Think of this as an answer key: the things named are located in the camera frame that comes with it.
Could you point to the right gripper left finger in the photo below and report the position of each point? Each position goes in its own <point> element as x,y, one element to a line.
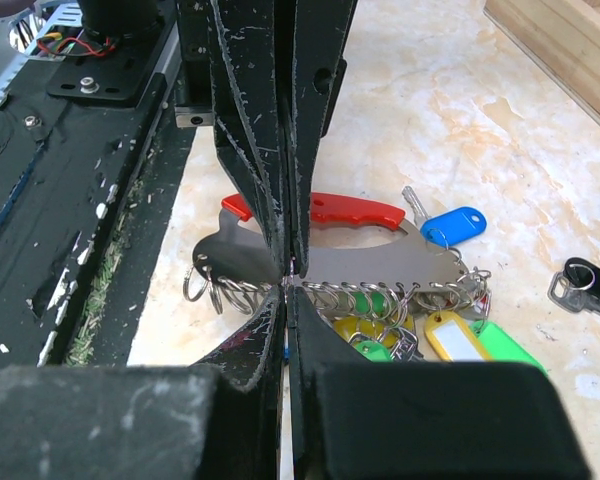
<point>216,419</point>

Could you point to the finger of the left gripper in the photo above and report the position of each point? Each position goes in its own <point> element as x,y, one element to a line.
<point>319,34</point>
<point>244,81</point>

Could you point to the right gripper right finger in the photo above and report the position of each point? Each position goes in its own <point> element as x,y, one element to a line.
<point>353,418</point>

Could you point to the green key tag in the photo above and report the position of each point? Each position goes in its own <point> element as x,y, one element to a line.
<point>501,346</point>
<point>372,336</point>

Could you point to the yellow key tag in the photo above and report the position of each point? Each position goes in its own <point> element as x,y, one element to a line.
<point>451,338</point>

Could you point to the wooden clothes rack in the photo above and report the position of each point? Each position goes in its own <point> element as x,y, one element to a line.
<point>562,38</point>

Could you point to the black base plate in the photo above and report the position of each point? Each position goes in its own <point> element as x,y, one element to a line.
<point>101,88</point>

